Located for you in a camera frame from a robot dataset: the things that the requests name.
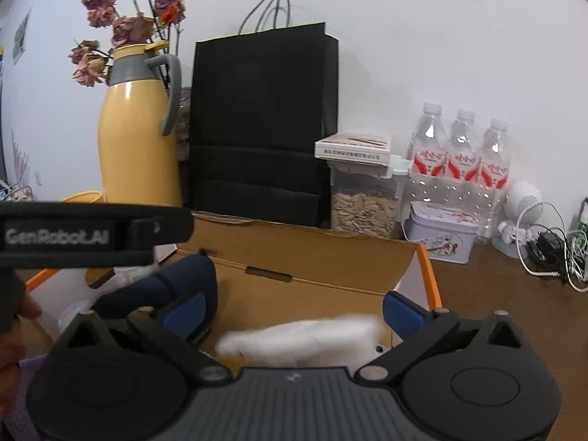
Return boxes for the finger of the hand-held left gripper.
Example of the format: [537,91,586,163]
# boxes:
[129,204,195,251]

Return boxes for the black power adapter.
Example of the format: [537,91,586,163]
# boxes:
[526,232,563,265]

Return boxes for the white flat box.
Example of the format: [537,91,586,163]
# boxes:
[315,132,392,162]

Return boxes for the orange white cardboard box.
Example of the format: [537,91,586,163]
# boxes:
[25,211,442,368]

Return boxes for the yellow thermos jug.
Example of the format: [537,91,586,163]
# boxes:
[96,41,184,207]

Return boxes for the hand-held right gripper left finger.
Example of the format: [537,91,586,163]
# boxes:
[54,290,234,384]

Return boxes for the clear seed container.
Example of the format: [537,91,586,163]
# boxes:
[328,156,409,240]

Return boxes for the small white desk fan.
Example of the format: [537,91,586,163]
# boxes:
[491,180,546,259]

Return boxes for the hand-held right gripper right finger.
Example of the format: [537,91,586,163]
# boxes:
[355,290,523,383]

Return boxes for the wall picture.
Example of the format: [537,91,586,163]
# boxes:
[11,9,32,66]

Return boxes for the person's left hand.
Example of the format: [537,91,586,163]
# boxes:
[0,293,43,369]

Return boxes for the yellow mug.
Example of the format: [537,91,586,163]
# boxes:
[60,190,118,290]

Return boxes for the black paper bag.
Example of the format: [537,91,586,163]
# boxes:
[189,0,341,228]

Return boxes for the tangled white cables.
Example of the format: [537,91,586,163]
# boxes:
[517,202,588,294]

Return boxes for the yellow white plush toy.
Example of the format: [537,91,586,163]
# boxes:
[216,315,387,370]

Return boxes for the small green bottle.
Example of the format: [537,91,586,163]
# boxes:
[571,197,588,240]

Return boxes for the white tin box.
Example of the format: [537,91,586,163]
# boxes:
[403,201,476,265]

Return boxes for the clear water bottle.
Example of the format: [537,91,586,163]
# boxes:
[477,118,513,244]
[443,109,481,207]
[406,102,449,205]

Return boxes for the navy blue pouch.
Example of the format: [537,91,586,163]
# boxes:
[94,255,218,345]

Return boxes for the dried rose bouquet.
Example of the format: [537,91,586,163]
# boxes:
[69,0,187,88]

